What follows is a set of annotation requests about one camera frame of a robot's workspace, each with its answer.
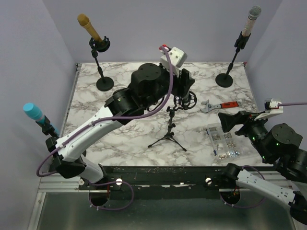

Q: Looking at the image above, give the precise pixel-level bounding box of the gold handheld microphone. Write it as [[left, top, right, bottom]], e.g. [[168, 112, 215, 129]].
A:
[[77, 13, 103, 42]]

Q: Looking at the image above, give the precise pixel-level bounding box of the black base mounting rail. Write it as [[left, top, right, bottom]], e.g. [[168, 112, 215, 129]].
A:
[[79, 163, 242, 200]]

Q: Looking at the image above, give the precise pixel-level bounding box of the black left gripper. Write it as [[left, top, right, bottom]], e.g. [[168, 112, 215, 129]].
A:
[[144, 59, 194, 109]]

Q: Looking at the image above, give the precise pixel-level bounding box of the rhinestone handheld microphone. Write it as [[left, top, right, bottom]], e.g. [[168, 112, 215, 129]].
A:
[[241, 5, 261, 37]]

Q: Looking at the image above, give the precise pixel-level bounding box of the black tripod shock mount stand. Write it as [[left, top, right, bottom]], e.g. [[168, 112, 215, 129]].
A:
[[148, 91, 198, 152]]

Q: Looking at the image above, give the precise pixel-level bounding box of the blue handheld microphone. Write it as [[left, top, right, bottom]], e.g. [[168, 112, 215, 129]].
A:
[[23, 103, 45, 122]]

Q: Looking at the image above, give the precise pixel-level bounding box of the black stand with gold mic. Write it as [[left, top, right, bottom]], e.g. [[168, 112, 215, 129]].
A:
[[89, 35, 115, 92]]

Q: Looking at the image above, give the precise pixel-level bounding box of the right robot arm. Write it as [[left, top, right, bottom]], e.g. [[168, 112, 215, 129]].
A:
[[218, 111, 307, 224]]

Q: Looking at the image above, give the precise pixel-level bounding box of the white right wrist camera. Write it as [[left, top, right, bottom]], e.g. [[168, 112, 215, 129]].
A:
[[254, 98, 283, 121]]

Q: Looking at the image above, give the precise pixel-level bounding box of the clear screw organizer box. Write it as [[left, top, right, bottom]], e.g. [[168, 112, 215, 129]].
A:
[[206, 123, 241, 161]]

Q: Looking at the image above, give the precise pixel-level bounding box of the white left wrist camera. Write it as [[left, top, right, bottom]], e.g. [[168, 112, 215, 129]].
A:
[[159, 44, 188, 76]]

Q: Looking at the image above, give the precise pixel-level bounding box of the black round base mic stand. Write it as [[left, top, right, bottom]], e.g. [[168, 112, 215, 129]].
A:
[[215, 32, 251, 88]]

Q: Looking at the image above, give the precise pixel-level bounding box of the black stand with blue mic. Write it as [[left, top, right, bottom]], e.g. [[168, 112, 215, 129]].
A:
[[36, 116, 59, 139]]

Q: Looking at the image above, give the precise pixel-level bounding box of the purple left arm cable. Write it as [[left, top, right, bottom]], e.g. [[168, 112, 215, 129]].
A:
[[35, 46, 175, 177]]

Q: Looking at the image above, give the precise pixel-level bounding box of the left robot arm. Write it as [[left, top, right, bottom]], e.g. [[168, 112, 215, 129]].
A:
[[53, 63, 195, 189]]

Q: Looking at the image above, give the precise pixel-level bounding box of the red handled adjustable wrench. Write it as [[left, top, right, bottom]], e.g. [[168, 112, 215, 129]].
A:
[[201, 100, 242, 113]]

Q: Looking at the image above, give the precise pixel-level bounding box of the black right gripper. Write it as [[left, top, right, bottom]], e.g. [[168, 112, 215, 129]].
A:
[[218, 108, 272, 161]]

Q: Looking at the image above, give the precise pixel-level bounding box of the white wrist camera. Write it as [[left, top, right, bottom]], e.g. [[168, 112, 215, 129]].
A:
[[159, 44, 188, 76], [254, 98, 283, 121]]

